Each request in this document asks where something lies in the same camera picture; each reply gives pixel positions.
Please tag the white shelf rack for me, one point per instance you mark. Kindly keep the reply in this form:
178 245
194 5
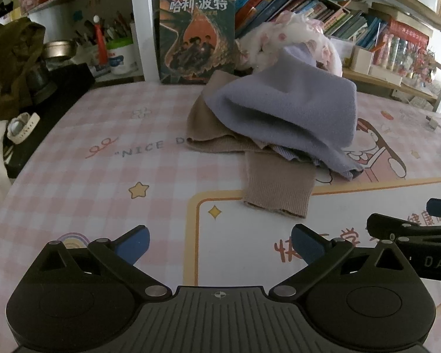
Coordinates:
139 25

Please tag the round metal tin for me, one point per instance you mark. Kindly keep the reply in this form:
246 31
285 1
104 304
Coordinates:
58 49

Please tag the lavender and beige sweater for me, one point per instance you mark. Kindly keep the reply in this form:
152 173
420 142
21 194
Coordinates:
279 106

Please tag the red box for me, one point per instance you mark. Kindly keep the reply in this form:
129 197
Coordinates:
409 31

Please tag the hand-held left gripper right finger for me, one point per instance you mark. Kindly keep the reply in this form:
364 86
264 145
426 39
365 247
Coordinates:
305 246

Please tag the flat white box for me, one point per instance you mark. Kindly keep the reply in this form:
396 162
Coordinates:
386 75

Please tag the small white open box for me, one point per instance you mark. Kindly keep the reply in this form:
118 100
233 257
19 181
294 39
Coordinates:
362 59

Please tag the white wrist watch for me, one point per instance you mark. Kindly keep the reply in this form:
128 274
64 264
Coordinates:
22 127

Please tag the white pen cup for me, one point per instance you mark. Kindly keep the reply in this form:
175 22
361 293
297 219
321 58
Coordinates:
122 59

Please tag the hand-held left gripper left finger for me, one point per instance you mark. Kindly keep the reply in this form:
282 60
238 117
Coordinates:
134 244

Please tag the large dark illustrated book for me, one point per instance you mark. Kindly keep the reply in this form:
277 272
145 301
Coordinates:
194 44

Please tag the olive green bag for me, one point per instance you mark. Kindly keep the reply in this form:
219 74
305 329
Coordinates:
7 66

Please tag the row of colourful books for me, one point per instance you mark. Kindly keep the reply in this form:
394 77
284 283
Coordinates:
275 3

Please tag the row of patterned bottles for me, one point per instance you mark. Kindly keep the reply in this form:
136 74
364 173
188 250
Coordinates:
400 53

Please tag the black board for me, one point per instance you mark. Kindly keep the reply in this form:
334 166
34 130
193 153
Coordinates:
64 92

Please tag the white pink plush bunny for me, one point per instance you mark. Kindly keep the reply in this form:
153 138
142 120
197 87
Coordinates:
279 35

